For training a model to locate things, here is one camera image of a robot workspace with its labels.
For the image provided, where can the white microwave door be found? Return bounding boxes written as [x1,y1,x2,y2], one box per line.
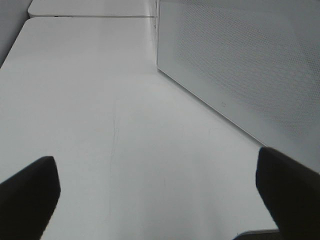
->
[157,0,320,172]

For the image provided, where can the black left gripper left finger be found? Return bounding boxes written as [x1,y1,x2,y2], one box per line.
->
[0,156,61,240]

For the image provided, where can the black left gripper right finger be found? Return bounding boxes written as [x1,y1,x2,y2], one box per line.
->
[255,147,320,240]

